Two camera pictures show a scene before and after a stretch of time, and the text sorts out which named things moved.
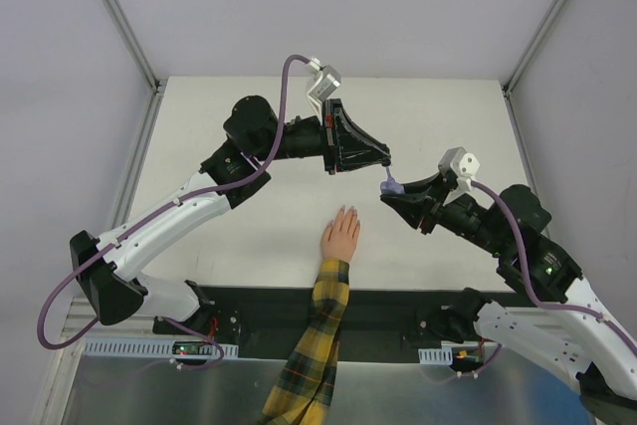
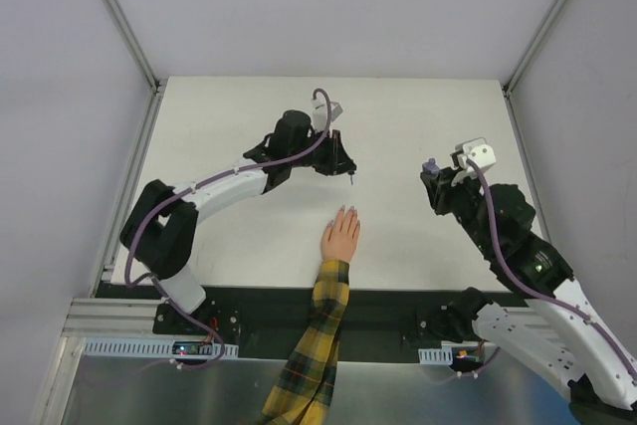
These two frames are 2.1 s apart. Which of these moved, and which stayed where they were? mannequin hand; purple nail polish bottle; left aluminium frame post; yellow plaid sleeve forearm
Moved: purple nail polish bottle
Stayed: left aluminium frame post; mannequin hand; yellow plaid sleeve forearm
